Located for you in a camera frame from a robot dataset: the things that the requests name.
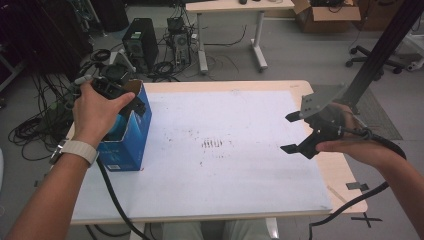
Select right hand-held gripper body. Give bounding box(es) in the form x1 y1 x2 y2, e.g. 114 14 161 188
298 83 349 160

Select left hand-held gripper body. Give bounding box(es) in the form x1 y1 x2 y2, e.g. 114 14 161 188
90 49 138 101

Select blue plastic bottle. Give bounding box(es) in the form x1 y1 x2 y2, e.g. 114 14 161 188
109 114 130 142

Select blue cardboard box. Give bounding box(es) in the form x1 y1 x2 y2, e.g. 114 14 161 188
96 79 153 172

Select person's left hand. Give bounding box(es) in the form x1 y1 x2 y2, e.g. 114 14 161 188
71 80 136 148

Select person's right hand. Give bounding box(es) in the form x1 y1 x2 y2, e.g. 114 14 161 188
315 102 402 170

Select black computer tower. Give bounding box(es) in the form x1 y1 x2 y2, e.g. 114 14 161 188
121 17 160 73

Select grey floor mat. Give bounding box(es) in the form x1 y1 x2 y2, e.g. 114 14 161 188
311 83 404 141

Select black tape strip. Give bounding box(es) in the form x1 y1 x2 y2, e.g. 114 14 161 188
345 181 370 192

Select wristwatch with white band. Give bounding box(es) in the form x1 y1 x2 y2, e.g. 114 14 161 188
49 139 100 168

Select small open computer case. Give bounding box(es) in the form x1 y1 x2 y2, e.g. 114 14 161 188
166 16 193 68

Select white work table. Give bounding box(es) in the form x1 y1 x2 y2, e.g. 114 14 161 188
71 90 334 223

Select white table leg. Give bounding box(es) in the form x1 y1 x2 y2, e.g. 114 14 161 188
265 217 280 240
129 222 146 240

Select dark curtain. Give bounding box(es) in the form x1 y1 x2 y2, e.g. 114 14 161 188
0 0 95 81

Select black office chair base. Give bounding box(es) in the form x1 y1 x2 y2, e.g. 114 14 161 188
345 44 406 75

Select black tape cross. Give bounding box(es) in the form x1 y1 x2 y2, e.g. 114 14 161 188
350 212 383 229

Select black metal stand pole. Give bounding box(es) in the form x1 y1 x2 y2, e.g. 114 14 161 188
339 0 424 108

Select open cardboard box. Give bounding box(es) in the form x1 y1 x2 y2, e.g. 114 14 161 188
291 0 362 34

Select wooden desk with white legs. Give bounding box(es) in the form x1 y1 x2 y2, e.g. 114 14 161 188
185 0 296 74

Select small black cable coil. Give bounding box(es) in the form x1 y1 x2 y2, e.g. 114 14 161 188
89 48 112 63

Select black cables by computers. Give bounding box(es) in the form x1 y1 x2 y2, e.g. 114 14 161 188
146 59 183 83

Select black floor cable bundle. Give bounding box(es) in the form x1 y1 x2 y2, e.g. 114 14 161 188
8 109 74 162

